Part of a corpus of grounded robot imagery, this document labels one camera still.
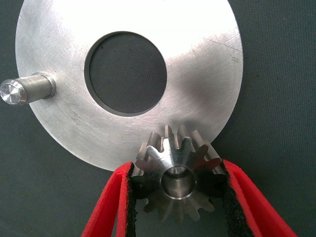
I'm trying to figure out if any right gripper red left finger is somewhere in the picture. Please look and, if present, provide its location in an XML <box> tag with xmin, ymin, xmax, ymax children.
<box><xmin>80</xmin><ymin>161</ymin><xmax>136</xmax><ymax>237</ymax></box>

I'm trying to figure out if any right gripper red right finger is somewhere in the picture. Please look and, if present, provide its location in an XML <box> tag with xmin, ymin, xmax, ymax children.
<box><xmin>222</xmin><ymin>159</ymin><xmax>298</xmax><ymax>237</ymax></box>

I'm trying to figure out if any small steel planetary gear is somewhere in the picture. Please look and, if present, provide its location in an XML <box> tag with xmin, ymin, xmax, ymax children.
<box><xmin>130</xmin><ymin>124</ymin><xmax>227</xmax><ymax>224</ymax></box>

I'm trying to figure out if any round metal carrier plate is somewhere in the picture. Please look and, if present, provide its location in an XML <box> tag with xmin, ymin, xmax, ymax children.
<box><xmin>0</xmin><ymin>0</ymin><xmax>244</xmax><ymax>172</ymax></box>

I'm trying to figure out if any dark grey table cloth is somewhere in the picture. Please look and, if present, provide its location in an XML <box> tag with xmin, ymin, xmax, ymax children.
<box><xmin>0</xmin><ymin>0</ymin><xmax>316</xmax><ymax>237</ymax></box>

